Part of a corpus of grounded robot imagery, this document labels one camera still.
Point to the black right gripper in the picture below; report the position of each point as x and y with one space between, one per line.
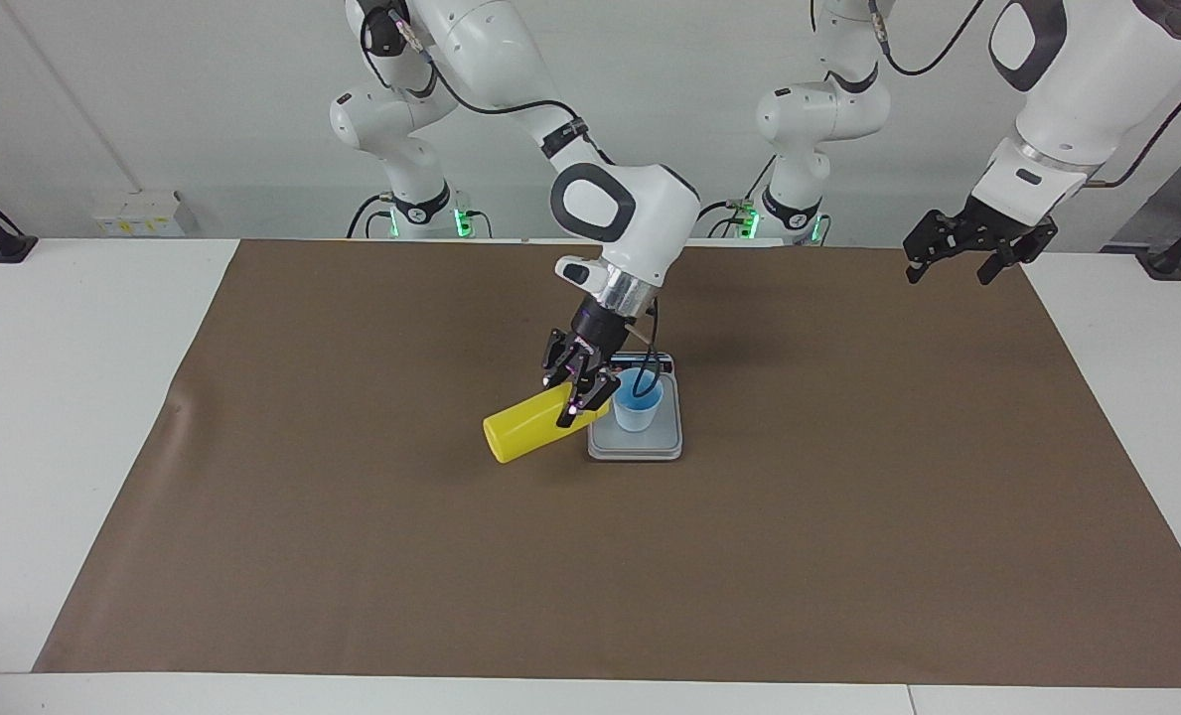
602 333

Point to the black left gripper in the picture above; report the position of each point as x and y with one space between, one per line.
992 223

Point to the light blue plastic cup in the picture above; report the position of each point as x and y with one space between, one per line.
640 417

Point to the yellow squeeze seasoning bottle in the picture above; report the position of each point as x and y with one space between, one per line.
520 432

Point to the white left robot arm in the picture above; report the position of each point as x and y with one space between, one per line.
1077 99

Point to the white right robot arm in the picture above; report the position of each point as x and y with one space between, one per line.
640 214

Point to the silver digital kitchen scale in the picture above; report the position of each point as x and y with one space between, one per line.
650 447

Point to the brown paper table mat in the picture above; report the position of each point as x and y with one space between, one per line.
352 556

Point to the white wall socket box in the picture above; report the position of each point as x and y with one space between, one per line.
143 218

